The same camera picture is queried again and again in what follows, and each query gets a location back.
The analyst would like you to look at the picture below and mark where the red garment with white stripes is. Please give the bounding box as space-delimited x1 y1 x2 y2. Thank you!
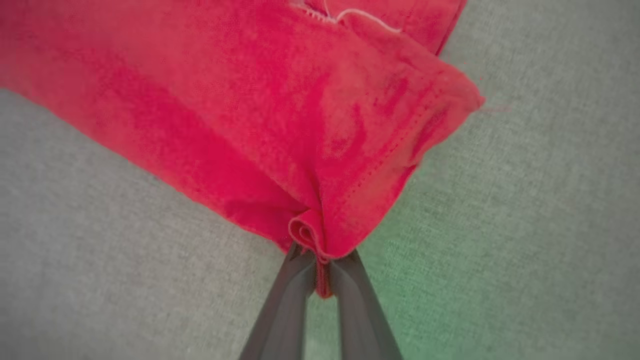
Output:
0 0 486 300

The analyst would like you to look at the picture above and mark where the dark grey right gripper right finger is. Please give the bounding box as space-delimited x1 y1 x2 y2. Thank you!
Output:
329 249 404 360

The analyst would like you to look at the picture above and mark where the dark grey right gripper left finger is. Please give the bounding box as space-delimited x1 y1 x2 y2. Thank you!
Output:
238 244 318 360

